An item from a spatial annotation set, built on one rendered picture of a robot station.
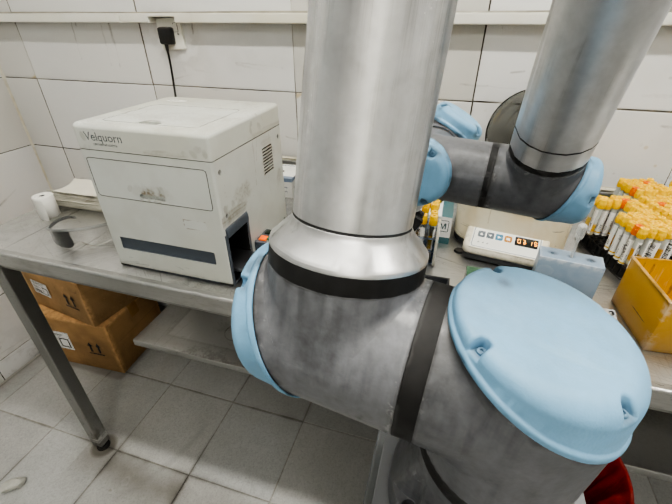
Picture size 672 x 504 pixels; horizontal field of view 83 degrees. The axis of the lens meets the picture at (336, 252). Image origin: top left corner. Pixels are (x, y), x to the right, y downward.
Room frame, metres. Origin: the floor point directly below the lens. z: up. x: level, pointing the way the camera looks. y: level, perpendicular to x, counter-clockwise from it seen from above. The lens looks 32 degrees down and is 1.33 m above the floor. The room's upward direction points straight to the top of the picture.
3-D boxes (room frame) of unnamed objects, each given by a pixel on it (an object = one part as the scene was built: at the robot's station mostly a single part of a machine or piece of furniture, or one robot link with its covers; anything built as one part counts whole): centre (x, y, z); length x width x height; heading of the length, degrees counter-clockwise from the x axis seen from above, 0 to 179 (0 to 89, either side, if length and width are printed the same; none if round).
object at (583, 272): (0.56, -0.41, 0.92); 0.10 x 0.07 x 0.10; 65
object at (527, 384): (0.17, -0.12, 1.12); 0.13 x 0.12 x 0.14; 66
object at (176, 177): (0.77, 0.28, 1.03); 0.31 x 0.27 x 0.30; 73
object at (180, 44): (1.36, 0.51, 1.29); 0.09 x 0.01 x 0.09; 73
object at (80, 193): (1.00, 0.68, 0.90); 0.25 x 0.11 x 0.05; 73
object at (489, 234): (0.81, -0.42, 0.94); 0.30 x 0.24 x 0.12; 154
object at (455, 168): (0.44, -0.12, 1.18); 0.11 x 0.11 x 0.08; 66
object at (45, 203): (0.92, 0.77, 0.90); 0.06 x 0.06 x 0.06; 73
